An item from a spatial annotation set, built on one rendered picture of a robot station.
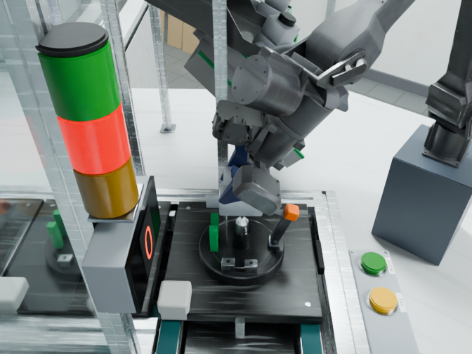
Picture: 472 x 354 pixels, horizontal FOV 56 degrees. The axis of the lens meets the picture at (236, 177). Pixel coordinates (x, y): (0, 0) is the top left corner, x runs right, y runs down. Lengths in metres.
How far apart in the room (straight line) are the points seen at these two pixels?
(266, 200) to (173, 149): 0.65
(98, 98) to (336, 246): 0.54
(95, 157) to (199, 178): 0.71
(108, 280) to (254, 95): 0.24
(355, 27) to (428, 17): 2.67
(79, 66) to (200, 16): 0.46
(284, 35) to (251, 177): 0.31
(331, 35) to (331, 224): 0.39
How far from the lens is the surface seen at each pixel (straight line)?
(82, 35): 0.33
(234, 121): 0.52
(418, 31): 3.25
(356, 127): 1.27
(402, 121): 1.34
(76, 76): 0.32
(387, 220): 0.92
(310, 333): 0.69
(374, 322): 0.71
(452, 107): 0.77
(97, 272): 0.40
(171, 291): 0.68
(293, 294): 0.70
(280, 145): 0.56
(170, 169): 1.09
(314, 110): 0.54
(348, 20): 0.55
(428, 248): 0.92
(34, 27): 0.33
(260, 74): 0.49
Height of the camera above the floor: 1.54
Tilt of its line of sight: 40 degrees down
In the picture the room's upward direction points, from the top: straight up
